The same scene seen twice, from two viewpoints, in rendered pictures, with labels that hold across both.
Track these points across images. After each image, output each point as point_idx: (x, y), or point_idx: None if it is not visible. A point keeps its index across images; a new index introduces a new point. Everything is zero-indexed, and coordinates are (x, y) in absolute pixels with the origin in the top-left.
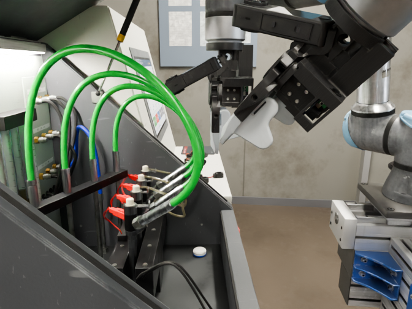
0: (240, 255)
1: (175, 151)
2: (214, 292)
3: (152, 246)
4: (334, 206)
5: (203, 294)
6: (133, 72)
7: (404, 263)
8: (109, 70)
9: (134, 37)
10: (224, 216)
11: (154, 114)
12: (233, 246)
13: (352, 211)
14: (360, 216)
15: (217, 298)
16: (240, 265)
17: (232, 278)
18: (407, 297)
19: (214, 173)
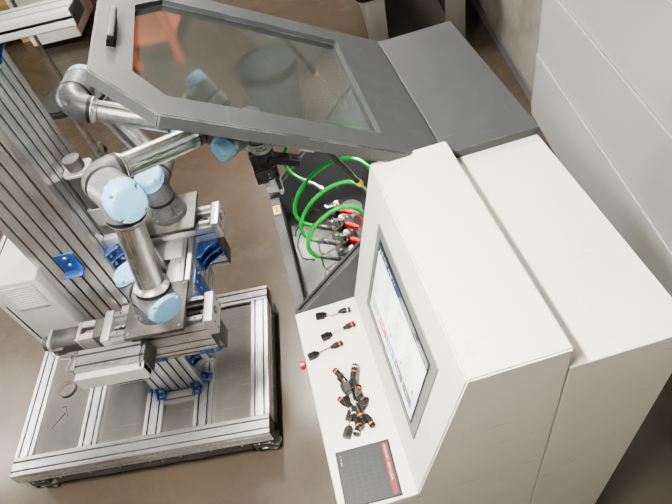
0: (286, 255)
1: (402, 453)
2: (308, 274)
3: (334, 235)
4: (212, 313)
5: (314, 271)
6: (371, 233)
7: (190, 290)
8: (338, 157)
9: (402, 263)
10: (300, 297)
11: (378, 308)
12: (290, 263)
13: (201, 314)
14: (200, 296)
15: (305, 270)
16: (285, 248)
17: (289, 239)
18: (197, 291)
19: (316, 352)
